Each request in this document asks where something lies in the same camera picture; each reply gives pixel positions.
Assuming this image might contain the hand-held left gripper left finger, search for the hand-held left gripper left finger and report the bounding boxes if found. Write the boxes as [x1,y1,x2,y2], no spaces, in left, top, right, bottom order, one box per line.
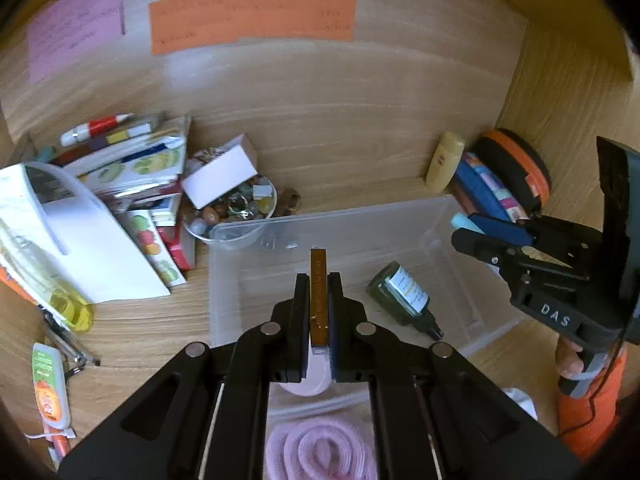
[57,274,311,480]

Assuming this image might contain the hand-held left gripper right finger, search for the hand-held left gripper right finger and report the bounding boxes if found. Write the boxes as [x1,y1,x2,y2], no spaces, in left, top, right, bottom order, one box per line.
[327,272,583,480]

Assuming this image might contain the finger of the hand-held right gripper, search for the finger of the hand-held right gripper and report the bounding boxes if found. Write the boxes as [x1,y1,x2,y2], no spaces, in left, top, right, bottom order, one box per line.
[451,211,532,247]
[451,228,527,273]

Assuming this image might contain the slim brown gold box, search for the slim brown gold box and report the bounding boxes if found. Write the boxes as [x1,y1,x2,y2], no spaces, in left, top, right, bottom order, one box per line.
[309,247,331,348]

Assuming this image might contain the clear plastic storage bin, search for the clear plastic storage bin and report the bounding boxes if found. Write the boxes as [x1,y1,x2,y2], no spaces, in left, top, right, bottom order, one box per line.
[207,195,523,413]

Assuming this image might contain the person's right forearm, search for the person's right forearm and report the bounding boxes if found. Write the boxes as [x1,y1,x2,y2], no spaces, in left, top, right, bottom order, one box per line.
[556,347,632,461]

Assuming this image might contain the person's right hand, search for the person's right hand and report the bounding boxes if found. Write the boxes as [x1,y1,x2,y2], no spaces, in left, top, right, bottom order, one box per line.
[554,336,585,380]

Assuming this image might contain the salmon pink tube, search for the salmon pink tube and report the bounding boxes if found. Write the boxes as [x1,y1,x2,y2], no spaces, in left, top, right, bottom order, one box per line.
[450,182,482,217]

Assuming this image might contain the orange black round case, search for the orange black round case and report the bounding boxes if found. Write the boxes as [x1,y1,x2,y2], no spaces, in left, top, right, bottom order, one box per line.
[472,129,552,213]

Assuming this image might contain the dark green glass bottle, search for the dark green glass bottle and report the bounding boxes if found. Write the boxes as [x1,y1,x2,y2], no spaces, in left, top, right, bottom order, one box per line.
[366,261,445,341]

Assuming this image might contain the yellow lotion bottle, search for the yellow lotion bottle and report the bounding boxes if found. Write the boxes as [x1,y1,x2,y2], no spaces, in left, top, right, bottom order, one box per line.
[425,131,466,193]

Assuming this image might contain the brown nut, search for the brown nut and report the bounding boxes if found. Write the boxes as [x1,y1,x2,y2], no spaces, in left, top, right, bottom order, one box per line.
[277,187,302,213]

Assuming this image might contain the clear bowl of pebbles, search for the clear bowl of pebbles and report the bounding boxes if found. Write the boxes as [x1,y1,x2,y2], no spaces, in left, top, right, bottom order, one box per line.
[182,175,278,251]

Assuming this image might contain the red box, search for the red box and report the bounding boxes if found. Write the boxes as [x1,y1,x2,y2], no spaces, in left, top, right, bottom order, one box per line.
[157,225,197,271]

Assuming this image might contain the fruit print candy box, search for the fruit print candy box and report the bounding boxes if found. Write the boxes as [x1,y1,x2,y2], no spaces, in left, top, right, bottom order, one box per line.
[125,210,187,288]

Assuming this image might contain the white cardboard box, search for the white cardboard box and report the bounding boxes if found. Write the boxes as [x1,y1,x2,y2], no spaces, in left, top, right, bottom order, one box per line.
[181,134,258,209]

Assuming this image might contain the white envelope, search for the white envelope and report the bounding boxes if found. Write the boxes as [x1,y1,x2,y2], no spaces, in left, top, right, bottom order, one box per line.
[30,162,172,306]

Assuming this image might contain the clear bottle with yellow base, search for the clear bottle with yellow base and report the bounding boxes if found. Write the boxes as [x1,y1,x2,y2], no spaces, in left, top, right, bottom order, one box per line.
[0,220,94,333]

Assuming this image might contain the black pens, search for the black pens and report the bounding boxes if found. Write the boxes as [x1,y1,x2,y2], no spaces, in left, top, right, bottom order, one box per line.
[40,307,101,368]

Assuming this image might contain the green orange tube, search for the green orange tube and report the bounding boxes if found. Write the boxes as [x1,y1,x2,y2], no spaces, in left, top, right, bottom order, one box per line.
[31,342,76,441]

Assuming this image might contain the sticky flag strip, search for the sticky flag strip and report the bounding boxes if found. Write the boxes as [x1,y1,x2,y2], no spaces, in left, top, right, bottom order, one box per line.
[90,122,156,153]

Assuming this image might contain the red white marker pen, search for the red white marker pen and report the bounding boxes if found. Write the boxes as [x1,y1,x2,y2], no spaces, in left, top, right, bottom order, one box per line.
[60,112,135,147]

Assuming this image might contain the orange packet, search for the orange packet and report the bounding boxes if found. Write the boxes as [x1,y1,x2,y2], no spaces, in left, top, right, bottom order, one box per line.
[0,265,36,306]

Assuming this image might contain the printed white paper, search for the printed white paper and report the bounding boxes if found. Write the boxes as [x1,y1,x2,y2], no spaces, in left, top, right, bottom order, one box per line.
[0,162,76,241]

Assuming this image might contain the orange paper note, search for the orange paper note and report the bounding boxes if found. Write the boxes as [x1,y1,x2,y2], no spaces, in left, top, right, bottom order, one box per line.
[148,0,358,56]

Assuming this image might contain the pink paper note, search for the pink paper note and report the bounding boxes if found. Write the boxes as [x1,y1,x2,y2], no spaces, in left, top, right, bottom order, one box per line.
[27,0,126,85]

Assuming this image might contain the pink knitted cord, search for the pink knitted cord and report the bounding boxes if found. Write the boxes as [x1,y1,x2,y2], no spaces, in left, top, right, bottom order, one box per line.
[265,417,378,480]

